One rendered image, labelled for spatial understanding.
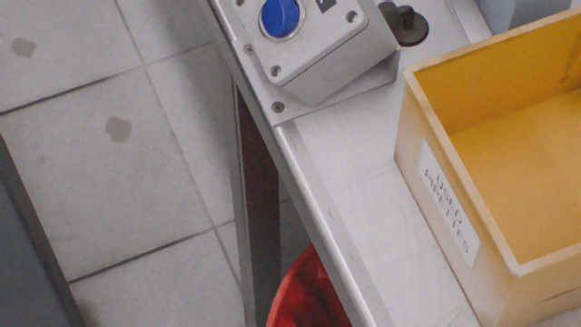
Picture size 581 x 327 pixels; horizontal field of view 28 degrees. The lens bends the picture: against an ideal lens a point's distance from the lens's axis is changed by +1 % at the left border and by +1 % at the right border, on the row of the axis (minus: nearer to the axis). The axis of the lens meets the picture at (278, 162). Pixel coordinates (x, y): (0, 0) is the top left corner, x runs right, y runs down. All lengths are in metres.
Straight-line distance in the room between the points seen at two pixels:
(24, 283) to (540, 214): 0.51
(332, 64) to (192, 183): 1.02
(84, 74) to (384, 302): 1.20
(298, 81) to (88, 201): 1.04
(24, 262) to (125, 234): 0.67
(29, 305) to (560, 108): 0.55
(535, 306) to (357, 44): 0.18
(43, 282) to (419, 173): 0.47
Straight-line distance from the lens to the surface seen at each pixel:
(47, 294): 1.10
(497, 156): 0.73
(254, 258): 1.29
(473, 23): 0.78
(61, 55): 1.86
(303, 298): 1.18
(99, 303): 1.65
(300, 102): 0.75
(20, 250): 1.01
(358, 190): 0.72
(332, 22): 0.70
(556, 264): 0.62
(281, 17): 0.70
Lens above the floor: 1.52
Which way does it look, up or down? 61 degrees down
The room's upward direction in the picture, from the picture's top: 2 degrees counter-clockwise
